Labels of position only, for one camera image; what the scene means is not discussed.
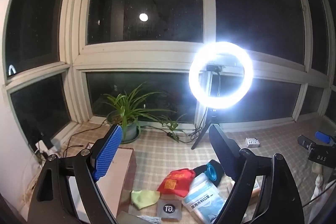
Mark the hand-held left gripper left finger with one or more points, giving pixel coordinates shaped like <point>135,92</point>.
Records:
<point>107,153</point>

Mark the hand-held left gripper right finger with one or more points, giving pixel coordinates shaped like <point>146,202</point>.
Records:
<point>223,150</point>

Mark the orange white carton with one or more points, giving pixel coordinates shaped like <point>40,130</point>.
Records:
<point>256,193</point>

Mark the cardboard box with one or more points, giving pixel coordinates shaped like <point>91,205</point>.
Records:
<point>123,182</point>

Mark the yellow-green cloth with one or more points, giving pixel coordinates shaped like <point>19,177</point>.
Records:
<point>144,199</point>

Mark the red fabric pouch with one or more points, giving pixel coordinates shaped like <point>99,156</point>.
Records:
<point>176,182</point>

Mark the small green plantlet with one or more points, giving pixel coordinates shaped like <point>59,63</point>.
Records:
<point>170,125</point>

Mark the person's right hand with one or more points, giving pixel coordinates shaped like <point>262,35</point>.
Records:
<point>319,174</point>

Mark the potted green plant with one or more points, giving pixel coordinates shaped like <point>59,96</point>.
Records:
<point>126,124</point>

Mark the white power strip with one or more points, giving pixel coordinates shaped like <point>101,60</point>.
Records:
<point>47,147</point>

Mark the black glove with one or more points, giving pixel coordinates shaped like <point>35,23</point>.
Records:
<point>218,181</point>

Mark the blue white face mask packet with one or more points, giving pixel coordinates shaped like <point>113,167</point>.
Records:
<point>203,183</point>
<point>203,204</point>

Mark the white dotted tissue pack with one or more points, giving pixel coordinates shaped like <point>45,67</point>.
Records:
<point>252,142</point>

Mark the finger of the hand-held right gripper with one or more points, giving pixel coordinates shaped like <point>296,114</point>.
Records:
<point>304,142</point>
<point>322,136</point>

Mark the grey striped packet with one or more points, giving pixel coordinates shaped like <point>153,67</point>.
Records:
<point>169,209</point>

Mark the blue silicone cup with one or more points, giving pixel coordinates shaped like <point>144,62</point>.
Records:
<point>211,172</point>

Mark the beige plaid tablecloth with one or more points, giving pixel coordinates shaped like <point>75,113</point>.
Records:
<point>168,153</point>

